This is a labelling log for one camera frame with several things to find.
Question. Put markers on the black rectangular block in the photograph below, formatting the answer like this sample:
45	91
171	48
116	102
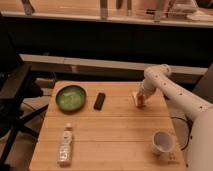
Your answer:
99	101

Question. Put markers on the clear plastic bottle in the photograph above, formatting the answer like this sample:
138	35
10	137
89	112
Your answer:
64	152

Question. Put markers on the green bowl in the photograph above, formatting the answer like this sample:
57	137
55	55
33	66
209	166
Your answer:
71	98

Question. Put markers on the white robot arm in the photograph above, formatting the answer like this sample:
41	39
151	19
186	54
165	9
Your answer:
200	111

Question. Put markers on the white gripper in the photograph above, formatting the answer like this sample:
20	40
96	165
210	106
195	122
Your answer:
146	90

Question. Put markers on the black office chair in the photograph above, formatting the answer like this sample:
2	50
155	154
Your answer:
16	84

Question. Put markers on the white paper cup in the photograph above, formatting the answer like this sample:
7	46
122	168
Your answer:
162	142

